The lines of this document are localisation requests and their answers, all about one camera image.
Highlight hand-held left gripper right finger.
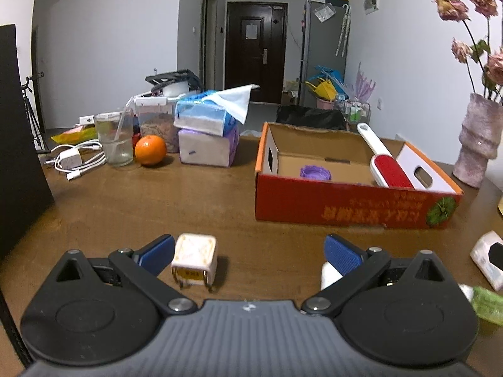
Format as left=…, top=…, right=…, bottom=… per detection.
left=301, top=233, right=459, bottom=317

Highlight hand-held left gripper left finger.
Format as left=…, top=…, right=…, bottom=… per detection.
left=40, top=233, right=198, bottom=317

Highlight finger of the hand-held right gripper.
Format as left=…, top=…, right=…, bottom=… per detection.
left=486, top=243, right=503, bottom=273

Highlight translucent plastic box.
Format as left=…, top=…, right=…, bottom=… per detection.
left=470, top=231, right=503, bottom=292

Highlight white tube bottle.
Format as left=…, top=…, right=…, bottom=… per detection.
left=320, top=262, right=344, bottom=292

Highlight white charger plug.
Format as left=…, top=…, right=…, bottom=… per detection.
left=170, top=233, right=218, bottom=293

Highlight green spray bottle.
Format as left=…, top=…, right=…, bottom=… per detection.
left=459, top=284, right=503, bottom=326

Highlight red cardboard box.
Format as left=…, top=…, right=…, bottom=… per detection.
left=254, top=122, right=465, bottom=231

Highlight ribbed plastic bottle cap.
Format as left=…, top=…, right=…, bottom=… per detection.
left=300, top=164, right=331, bottom=183

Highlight red and white lint brush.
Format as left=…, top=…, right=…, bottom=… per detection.
left=356, top=123, right=416, bottom=189

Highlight orange fruit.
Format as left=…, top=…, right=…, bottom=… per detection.
left=134, top=134, right=168, bottom=167

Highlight clear glass cup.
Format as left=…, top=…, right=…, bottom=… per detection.
left=94, top=111, right=135, bottom=168

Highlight purple tissue pack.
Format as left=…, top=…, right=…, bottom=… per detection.
left=178, top=123, right=240, bottom=169

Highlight pink ceramic vase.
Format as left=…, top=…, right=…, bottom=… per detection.
left=452, top=92, right=503, bottom=189

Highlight clear food container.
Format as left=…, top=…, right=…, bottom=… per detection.
left=133, top=94, right=185, bottom=154

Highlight clear drinking straw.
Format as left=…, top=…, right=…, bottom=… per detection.
left=116, top=106, right=133, bottom=141

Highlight blue tissue pack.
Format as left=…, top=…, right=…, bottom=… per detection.
left=174, top=84, right=260, bottom=136

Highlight black bag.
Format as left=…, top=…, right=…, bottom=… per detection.
left=275, top=104, right=349, bottom=131

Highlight yellow snack packet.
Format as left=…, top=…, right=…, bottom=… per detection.
left=51, top=124, right=99, bottom=145

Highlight brown floor carton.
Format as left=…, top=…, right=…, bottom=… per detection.
left=280, top=80, right=301, bottom=106

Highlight blue and yellow toys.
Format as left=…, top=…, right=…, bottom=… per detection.
left=305, top=65, right=349, bottom=101

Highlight purple feather decoration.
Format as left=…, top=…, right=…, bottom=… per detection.
left=353, top=62, right=377, bottom=105

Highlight black monitor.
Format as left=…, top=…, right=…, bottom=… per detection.
left=0, top=24, right=56, bottom=262

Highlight black folding rack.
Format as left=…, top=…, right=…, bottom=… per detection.
left=145, top=69, right=204, bottom=97

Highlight dark wooden door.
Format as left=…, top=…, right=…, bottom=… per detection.
left=224, top=1, right=289, bottom=105

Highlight grey refrigerator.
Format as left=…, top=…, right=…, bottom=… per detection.
left=298, top=0, right=352, bottom=109

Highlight dark side doorway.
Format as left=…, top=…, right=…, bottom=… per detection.
left=201, top=0, right=219, bottom=91

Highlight white folded umbrella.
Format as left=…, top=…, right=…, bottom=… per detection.
left=335, top=3, right=352, bottom=59

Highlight clear plastic bag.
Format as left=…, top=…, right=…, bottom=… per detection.
left=314, top=3, right=336, bottom=23

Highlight dried pink rose bouquet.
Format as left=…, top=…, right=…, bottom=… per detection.
left=433, top=0, right=503, bottom=105

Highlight white charger with cable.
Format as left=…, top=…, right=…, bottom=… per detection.
left=44, top=139, right=108, bottom=182

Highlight wire storage cart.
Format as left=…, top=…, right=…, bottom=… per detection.
left=334, top=100, right=372, bottom=125

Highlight black camera tripod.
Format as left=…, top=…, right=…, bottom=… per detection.
left=21, top=71, right=50, bottom=154

